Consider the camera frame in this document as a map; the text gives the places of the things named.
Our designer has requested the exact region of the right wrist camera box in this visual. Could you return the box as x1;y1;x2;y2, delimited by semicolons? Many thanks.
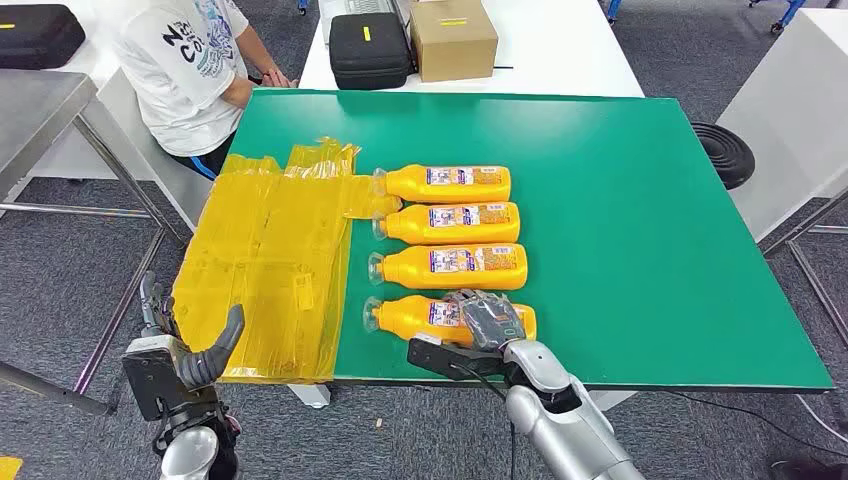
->
406;333;506;383

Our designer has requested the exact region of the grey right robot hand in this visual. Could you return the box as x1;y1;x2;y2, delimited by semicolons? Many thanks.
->
442;288;528;352

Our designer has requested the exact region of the white bench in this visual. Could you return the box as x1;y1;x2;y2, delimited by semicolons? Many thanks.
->
95;66;217;233

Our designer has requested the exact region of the white floor cable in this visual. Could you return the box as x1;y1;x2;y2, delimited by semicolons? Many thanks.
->
793;394;848;446

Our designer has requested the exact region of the steel table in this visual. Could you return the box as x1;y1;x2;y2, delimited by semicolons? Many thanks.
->
0;69;190;419

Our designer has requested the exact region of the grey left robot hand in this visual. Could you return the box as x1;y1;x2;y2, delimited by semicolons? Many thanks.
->
137;270;246;392

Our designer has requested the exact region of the black floor object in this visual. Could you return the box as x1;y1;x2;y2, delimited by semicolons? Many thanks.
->
768;457;848;480

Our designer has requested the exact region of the orange detergent bottle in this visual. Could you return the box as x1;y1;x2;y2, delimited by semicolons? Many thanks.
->
370;164;513;205
367;243;529;292
370;201;522;246
362;294;539;349

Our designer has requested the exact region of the green table board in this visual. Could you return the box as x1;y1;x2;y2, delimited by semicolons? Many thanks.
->
221;87;835;393

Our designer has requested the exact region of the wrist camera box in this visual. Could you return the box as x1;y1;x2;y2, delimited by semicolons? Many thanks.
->
406;333;506;383
122;335;181;420

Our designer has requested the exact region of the brown cardboard box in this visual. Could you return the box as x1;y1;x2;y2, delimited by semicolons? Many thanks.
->
408;0;499;84

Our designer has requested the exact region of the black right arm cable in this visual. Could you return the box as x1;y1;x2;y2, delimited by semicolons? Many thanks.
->
453;362;519;480

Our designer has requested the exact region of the black carrying case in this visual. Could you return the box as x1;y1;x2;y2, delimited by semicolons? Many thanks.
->
328;11;415;91
0;3;87;72

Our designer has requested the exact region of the black floor cable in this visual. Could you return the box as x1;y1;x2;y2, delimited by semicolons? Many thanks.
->
662;390;848;460

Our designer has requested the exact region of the white table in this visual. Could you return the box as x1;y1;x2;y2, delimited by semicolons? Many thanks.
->
298;0;645;99
715;7;848;349

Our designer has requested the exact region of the white table foot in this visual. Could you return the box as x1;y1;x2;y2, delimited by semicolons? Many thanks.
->
288;382;333;410
581;390;637;413

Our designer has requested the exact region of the yellow plastic sheet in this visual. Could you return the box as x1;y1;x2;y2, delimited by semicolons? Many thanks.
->
170;137;403;386

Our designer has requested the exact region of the blue wheeled frame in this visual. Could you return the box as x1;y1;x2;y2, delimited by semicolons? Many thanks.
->
748;0;811;36

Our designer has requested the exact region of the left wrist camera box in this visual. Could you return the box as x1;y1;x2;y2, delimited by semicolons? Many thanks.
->
122;335;181;420

